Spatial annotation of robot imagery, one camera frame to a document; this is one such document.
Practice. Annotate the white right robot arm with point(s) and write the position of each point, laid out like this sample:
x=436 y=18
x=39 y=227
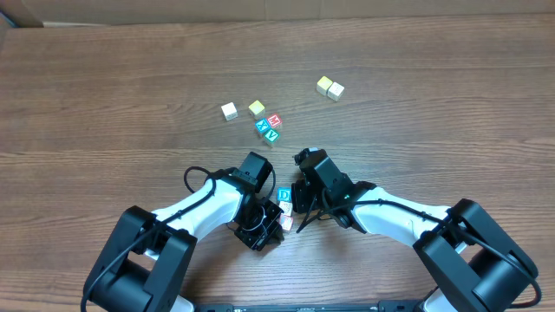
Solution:
x=474 y=263

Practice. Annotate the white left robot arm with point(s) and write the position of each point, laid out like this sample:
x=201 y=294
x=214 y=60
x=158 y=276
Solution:
x=144 y=261

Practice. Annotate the red Y wooden block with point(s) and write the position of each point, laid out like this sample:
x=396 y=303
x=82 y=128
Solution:
x=286 y=222

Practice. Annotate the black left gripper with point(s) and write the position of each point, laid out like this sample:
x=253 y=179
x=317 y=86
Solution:
x=264 y=228

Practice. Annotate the blue X wooden block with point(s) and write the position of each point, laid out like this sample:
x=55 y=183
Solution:
x=262 y=126

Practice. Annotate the blue D wooden block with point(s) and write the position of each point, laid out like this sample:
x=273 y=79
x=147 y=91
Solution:
x=284 y=194

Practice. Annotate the white picture wooden block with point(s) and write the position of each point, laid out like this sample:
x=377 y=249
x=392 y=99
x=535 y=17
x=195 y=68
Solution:
x=229 y=111

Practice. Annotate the green V wooden block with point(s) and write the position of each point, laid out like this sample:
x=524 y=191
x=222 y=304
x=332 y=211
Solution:
x=271 y=137

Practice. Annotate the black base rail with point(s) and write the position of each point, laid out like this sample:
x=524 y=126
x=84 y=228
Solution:
x=381 y=306

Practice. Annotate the yellow ring wooden block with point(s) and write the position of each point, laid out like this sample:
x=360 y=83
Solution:
x=335 y=91

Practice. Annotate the yellow top wooden block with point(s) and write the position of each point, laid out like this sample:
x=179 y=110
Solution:
x=323 y=85

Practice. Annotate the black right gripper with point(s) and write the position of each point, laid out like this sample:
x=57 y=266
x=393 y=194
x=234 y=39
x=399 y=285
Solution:
x=301 y=197

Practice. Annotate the red M wooden block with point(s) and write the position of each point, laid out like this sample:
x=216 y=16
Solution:
x=275 y=121

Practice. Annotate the plain cream wooden block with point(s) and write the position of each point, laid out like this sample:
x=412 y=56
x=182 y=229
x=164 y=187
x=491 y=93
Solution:
x=286 y=208

